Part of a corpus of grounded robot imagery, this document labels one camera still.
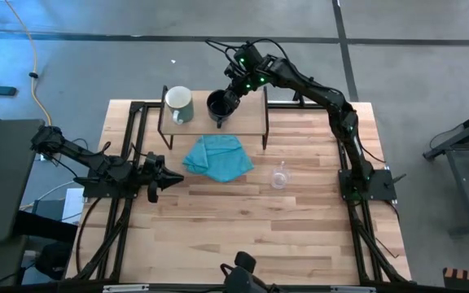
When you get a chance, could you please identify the black aluminium table frame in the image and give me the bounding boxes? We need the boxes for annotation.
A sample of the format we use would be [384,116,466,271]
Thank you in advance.
[65,99,414,288]

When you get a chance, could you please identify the silver aluminium bracket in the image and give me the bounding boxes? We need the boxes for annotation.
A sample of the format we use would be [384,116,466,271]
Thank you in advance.
[330,285,377,293]
[103,284,151,293]

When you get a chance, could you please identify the orange black striped block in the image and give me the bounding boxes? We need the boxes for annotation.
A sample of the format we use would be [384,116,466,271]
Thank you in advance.
[442,267,469,291]

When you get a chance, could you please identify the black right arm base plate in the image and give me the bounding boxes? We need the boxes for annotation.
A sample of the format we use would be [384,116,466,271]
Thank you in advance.
[338,168,398,202]

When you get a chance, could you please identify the wooden shelf black frame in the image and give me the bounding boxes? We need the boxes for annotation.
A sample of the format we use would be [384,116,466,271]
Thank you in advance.
[157,85,270,151]

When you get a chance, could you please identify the clear glass cup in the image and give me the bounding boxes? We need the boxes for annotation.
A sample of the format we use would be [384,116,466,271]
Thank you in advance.
[270,160,292,190]

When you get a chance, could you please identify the black office chair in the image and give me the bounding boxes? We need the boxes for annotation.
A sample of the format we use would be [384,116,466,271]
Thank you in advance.
[12,209,79,282]

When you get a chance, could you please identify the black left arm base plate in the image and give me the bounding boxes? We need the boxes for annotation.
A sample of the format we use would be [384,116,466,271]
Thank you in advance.
[81,174,140,199]

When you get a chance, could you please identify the grey metal cart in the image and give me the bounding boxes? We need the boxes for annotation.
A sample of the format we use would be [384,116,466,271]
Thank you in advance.
[423,103,469,237]

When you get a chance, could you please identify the dark blue speckled mug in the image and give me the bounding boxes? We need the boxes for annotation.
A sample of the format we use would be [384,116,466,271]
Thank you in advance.
[205,89,240,129]

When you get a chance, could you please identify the grey desk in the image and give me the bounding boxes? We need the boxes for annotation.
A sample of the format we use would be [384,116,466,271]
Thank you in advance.
[0,118,46,244]

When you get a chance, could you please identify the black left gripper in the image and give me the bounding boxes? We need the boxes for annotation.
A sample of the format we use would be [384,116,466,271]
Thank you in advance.
[140,153,185,203]

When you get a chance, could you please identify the white paper box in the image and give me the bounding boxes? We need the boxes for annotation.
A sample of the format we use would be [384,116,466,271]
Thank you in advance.
[62,187,85,225]

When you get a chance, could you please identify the yellow extension cable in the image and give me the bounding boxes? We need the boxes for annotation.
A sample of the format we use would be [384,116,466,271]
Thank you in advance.
[4,0,59,127]

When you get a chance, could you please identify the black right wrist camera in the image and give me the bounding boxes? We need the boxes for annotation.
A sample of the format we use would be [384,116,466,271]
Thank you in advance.
[233,43,262,68]

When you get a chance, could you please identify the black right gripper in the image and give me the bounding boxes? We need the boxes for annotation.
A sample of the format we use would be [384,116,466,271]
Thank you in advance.
[222,60,269,111]

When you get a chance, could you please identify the green mug white handle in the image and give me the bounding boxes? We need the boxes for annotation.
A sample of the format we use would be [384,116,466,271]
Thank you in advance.
[164,85,195,126]

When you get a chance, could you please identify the teal microfibre cloth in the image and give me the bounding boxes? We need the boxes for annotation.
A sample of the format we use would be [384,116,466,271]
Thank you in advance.
[182,134,256,184]

